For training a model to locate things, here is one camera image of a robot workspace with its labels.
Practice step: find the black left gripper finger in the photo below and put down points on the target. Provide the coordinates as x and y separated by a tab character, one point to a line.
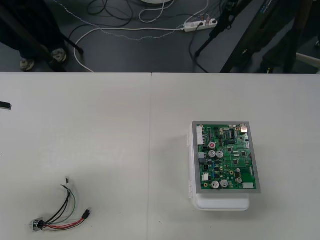
6	105

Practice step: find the person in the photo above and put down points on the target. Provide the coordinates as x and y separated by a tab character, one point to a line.
59	55
277	50

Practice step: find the white round base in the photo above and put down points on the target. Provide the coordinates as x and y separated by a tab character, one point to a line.
157	1

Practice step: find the white power strip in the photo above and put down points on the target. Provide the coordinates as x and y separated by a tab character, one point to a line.
200	25

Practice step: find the black slanted stand beam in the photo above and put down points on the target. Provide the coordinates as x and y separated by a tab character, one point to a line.
247	37

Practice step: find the white flat object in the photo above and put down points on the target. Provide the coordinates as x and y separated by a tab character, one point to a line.
310	61

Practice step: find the green circuit board grey frame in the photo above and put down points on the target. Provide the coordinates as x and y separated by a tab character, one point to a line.
225	160

